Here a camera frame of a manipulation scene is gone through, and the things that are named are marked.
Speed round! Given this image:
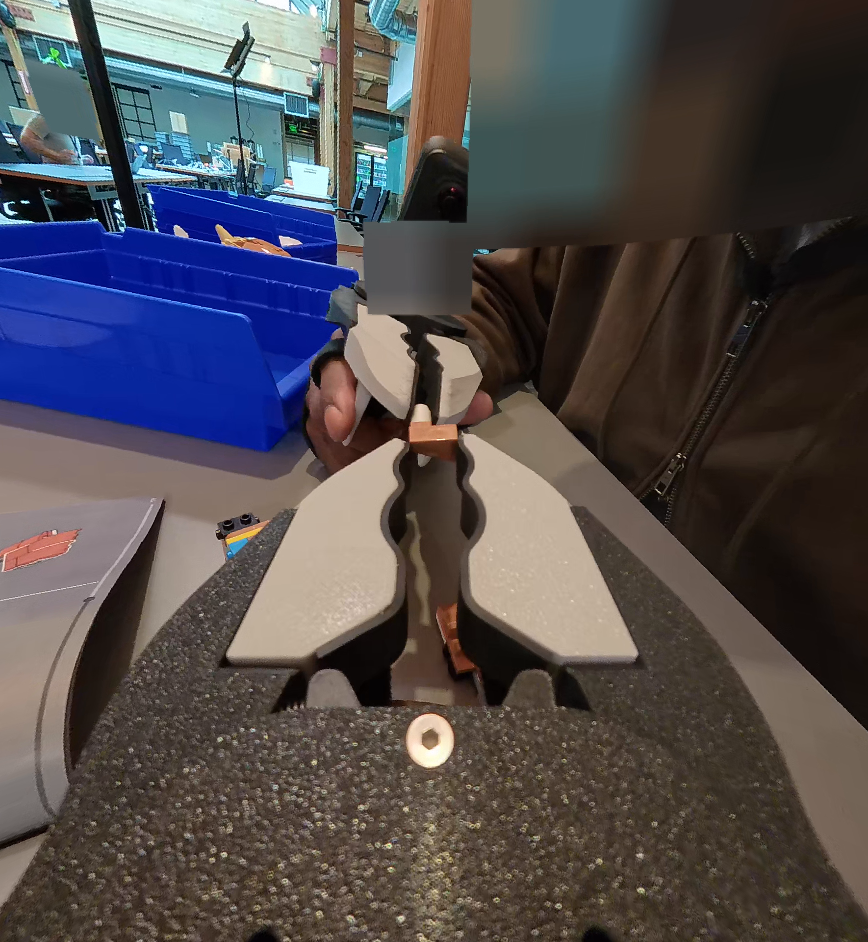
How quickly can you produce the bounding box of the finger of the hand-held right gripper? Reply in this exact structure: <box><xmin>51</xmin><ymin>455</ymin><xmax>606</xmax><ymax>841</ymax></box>
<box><xmin>425</xmin><ymin>335</ymin><xmax>484</xmax><ymax>428</ymax></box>
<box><xmin>341</xmin><ymin>303</ymin><xmax>419</xmax><ymax>447</ymax></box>

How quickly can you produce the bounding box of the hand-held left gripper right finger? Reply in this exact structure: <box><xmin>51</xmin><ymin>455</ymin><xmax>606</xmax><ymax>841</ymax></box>
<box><xmin>455</xmin><ymin>433</ymin><xmax>640</xmax><ymax>667</ymax></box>

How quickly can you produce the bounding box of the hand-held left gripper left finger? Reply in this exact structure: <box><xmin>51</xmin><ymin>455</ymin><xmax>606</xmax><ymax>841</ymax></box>
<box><xmin>224</xmin><ymin>438</ymin><xmax>414</xmax><ymax>671</ymax></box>

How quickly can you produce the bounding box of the person's right forearm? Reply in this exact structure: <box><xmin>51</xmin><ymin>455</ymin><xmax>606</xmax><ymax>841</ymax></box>
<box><xmin>458</xmin><ymin>246</ymin><xmax>575</xmax><ymax>417</ymax></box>

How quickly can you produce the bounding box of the grey desk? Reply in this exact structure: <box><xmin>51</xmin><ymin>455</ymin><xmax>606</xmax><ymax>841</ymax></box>
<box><xmin>0</xmin><ymin>243</ymin><xmax>868</xmax><ymax>942</ymax></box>

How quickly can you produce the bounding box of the black office chair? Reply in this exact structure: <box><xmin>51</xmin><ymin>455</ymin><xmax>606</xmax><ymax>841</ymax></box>
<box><xmin>340</xmin><ymin>184</ymin><xmax>391</xmax><ymax>224</ymax></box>

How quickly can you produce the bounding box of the colourful toy brick build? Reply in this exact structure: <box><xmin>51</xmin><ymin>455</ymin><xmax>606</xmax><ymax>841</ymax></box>
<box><xmin>216</xmin><ymin>515</ymin><xmax>272</xmax><ymax>562</ymax></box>

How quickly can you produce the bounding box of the wooden pillar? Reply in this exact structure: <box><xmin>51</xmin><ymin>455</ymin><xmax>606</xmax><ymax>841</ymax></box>
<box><xmin>405</xmin><ymin>0</ymin><xmax>472</xmax><ymax>175</ymax></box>

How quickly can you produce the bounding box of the brown toy brick piece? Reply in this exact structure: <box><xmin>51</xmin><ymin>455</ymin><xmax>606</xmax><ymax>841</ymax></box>
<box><xmin>434</xmin><ymin>603</ymin><xmax>478</xmax><ymax>675</ymax></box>

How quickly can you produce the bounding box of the blue storage bin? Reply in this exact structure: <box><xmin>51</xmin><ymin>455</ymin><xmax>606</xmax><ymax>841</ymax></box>
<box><xmin>147</xmin><ymin>184</ymin><xmax>339</xmax><ymax>266</ymax></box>
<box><xmin>0</xmin><ymin>221</ymin><xmax>359</xmax><ymax>451</ymax></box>

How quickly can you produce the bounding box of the brown toy figure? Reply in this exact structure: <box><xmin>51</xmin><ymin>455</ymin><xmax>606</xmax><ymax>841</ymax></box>
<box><xmin>215</xmin><ymin>224</ymin><xmax>292</xmax><ymax>258</ymax></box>

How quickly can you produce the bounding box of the studio light on stand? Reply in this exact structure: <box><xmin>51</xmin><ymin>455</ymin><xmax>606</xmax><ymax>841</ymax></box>
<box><xmin>220</xmin><ymin>21</ymin><xmax>257</xmax><ymax>197</ymax></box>

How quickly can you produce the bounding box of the grey instruction booklet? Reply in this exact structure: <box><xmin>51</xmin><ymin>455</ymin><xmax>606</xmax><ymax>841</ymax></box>
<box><xmin>0</xmin><ymin>497</ymin><xmax>166</xmax><ymax>862</ymax></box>

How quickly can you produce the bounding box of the black floor lamp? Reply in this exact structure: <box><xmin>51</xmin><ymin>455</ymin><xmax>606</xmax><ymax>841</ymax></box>
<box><xmin>68</xmin><ymin>0</ymin><xmax>146</xmax><ymax>231</ymax></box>

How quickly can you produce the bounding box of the background office table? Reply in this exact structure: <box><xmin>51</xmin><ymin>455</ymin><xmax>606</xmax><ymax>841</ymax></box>
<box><xmin>0</xmin><ymin>160</ymin><xmax>123</xmax><ymax>222</ymax></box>

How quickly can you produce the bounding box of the dark wooden post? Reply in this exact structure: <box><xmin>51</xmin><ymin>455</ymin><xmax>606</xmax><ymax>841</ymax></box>
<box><xmin>336</xmin><ymin>0</ymin><xmax>357</xmax><ymax>211</ymax></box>

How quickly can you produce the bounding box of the silver ventilation duct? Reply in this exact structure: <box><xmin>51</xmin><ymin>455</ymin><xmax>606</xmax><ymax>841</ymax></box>
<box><xmin>364</xmin><ymin>0</ymin><xmax>414</xmax><ymax>39</ymax></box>

